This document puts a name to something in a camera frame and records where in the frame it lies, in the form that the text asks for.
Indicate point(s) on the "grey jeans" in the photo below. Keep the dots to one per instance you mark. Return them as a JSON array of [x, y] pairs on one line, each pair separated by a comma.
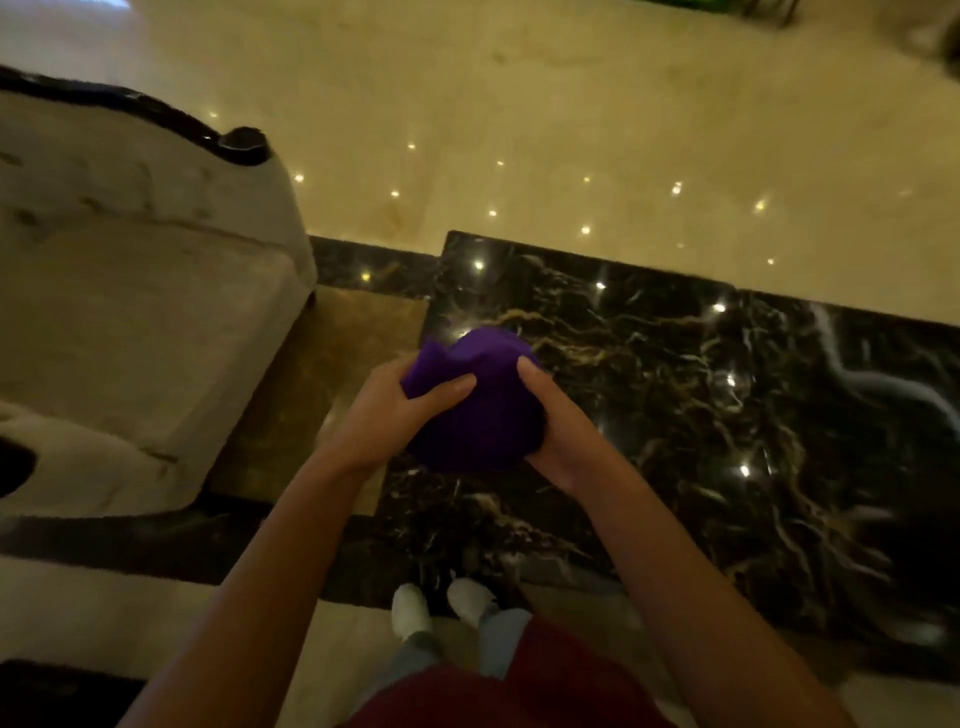
[[465, 649]]

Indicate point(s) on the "white right shoe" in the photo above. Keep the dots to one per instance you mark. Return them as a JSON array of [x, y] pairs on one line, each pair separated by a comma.
[[471, 598]]

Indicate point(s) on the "person's right thumb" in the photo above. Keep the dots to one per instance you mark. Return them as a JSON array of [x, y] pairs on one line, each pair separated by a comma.
[[537, 385]]

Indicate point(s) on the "purple cloth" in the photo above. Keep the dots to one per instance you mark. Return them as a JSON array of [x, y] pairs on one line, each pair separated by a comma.
[[480, 405]]

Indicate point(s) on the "dark red shirt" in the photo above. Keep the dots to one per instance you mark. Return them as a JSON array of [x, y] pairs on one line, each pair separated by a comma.
[[525, 686]]

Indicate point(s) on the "white left shoe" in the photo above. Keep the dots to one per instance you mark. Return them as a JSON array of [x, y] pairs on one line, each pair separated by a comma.
[[411, 609]]

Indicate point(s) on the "person's right hand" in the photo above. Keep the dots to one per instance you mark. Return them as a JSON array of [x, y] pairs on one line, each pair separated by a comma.
[[570, 442]]

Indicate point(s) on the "person's left forearm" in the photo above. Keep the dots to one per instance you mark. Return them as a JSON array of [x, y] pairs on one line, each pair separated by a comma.
[[247, 600]]

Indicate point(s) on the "person's left thumb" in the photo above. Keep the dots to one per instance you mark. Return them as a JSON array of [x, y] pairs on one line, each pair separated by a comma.
[[444, 392]]

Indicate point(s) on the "person's left hand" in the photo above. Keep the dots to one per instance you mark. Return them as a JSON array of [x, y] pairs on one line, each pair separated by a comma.
[[373, 427]]

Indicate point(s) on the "person's right forearm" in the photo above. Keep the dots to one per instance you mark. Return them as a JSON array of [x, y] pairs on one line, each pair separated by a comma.
[[697, 600]]

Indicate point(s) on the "beige upholstered armchair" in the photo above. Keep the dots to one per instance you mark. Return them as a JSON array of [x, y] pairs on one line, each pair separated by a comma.
[[127, 300]]

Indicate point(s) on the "white shoe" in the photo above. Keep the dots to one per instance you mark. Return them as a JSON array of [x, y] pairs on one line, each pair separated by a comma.
[[411, 609], [471, 598]]

